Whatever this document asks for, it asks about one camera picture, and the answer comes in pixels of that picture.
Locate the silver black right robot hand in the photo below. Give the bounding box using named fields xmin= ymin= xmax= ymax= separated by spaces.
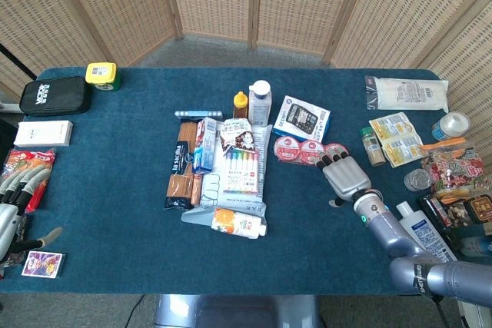
xmin=315 ymin=150 xmax=372 ymax=208

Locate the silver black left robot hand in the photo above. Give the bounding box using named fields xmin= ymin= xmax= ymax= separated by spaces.
xmin=0 ymin=164 xmax=64 ymax=264

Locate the red jelly cup pack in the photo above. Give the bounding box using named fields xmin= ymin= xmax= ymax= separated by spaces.
xmin=273 ymin=135 xmax=351 ymax=167

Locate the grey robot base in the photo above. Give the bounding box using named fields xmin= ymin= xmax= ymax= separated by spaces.
xmin=153 ymin=293 xmax=322 ymax=328

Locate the spice jar with green cap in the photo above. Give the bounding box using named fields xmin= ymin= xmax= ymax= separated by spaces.
xmin=359 ymin=126 xmax=387 ymax=168

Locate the purple playing card box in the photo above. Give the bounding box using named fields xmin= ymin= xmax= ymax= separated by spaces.
xmin=21 ymin=250 xmax=66 ymax=279

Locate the red orange snack bag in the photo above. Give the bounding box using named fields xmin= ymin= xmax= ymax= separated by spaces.
xmin=0 ymin=147 xmax=57 ymax=214

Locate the yellow white sachet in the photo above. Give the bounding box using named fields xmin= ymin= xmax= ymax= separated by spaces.
xmin=368 ymin=111 xmax=414 ymax=141
xmin=381 ymin=131 xmax=425 ymax=169

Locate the small clear glass jar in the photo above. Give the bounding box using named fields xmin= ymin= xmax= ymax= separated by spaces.
xmin=404 ymin=167 xmax=433 ymax=193

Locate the calculator in blue white box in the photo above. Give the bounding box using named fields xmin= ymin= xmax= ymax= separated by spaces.
xmin=273 ymin=94 xmax=332 ymax=144

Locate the white rectangular box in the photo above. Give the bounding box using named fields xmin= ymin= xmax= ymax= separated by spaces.
xmin=13 ymin=120 xmax=74 ymax=148

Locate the white bottle with blue label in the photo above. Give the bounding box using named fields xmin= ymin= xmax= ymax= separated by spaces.
xmin=395 ymin=201 xmax=459 ymax=264

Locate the black packet with red label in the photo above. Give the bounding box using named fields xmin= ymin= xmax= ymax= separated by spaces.
xmin=418 ymin=194 xmax=453 ymax=230

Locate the orange plastic utensil pack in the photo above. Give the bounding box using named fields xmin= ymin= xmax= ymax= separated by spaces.
xmin=420 ymin=136 xmax=468 ymax=153

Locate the coloured marker pen set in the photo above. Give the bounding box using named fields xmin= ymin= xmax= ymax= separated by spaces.
xmin=222 ymin=147 xmax=263 ymax=196

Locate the white noodle package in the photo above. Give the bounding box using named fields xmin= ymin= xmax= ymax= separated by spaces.
xmin=364 ymin=75 xmax=450 ymax=114

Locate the colourful floral snack bag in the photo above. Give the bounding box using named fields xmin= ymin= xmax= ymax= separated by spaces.
xmin=421 ymin=147 xmax=487 ymax=195

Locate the clear bottle with white cap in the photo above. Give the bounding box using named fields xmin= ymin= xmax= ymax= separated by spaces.
xmin=247 ymin=79 xmax=273 ymax=127

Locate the orange juice carton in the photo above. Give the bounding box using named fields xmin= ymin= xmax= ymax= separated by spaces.
xmin=210 ymin=207 xmax=268 ymax=240

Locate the white pouch with brown cartoon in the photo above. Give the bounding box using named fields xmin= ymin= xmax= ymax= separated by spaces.
xmin=219 ymin=117 xmax=258 ymax=157

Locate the blue table mat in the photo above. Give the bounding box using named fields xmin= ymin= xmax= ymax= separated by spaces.
xmin=0 ymin=67 xmax=492 ymax=297

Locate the nut pack with brown label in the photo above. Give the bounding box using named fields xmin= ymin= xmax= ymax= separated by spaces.
xmin=440 ymin=194 xmax=492 ymax=230

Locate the honey bottle with yellow cap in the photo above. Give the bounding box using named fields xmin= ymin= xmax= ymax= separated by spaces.
xmin=232 ymin=91 xmax=248 ymax=119

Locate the black zip pouch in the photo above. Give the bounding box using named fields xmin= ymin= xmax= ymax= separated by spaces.
xmin=18 ymin=76 xmax=93 ymax=117

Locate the large white grey bag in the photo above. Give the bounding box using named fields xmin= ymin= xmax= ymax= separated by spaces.
xmin=181 ymin=122 xmax=274 ymax=226

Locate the blue white toothpaste box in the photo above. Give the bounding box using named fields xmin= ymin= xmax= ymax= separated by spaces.
xmin=191 ymin=117 xmax=219 ymax=174

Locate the clear water bottle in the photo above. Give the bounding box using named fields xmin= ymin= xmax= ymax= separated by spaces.
xmin=458 ymin=235 xmax=492 ymax=258

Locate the thin brown box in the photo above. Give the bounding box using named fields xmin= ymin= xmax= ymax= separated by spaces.
xmin=190 ymin=173 xmax=204 ymax=207

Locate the black pole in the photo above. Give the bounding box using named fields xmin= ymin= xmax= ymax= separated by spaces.
xmin=0 ymin=42 xmax=38 ymax=80

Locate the blue silver strip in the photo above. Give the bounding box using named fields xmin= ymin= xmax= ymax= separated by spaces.
xmin=174 ymin=109 xmax=224 ymax=120

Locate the spaghetti pack with black label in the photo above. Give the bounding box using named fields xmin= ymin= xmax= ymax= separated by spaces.
xmin=165 ymin=120 xmax=199 ymax=211

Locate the green tub with yellow lid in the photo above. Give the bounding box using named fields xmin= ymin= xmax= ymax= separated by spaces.
xmin=85 ymin=61 xmax=122 ymax=93

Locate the black floor cable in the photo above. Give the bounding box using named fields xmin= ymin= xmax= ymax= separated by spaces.
xmin=125 ymin=293 xmax=148 ymax=328

